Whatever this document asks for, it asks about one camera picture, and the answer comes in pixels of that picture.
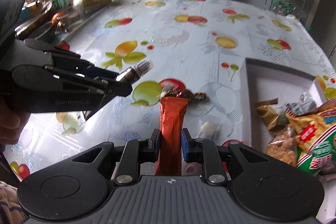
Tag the green snack packs on shelf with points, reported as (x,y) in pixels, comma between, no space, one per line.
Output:
(282,7)

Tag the white cardboard box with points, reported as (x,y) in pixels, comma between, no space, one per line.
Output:
(262,81)

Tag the red foil snack stick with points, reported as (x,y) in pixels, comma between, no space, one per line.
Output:
(172,113)

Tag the white sachet packet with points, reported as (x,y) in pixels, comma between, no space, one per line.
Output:
(305,104)

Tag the dark chocolate stick packet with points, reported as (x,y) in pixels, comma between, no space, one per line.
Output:
(135,72)

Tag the green prawn cracker bag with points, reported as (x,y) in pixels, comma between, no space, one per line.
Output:
(315,137)

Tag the metal shelf trolley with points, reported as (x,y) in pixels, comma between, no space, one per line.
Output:
(298,5)

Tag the brown foil candy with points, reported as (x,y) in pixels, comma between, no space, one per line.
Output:
(185,94)

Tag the small white candy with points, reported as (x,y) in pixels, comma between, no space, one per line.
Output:
(208,130)

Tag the person's left hand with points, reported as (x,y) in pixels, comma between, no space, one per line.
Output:
(11,124)

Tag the fruit-patterned tablecloth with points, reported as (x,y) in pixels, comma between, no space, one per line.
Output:
(198,45)

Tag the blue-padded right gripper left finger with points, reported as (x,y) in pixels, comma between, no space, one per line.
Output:
(135,153)

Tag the gold foil snack packet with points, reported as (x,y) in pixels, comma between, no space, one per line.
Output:
(272,114)

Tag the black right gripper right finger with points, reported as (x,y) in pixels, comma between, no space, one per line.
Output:
(204,152)

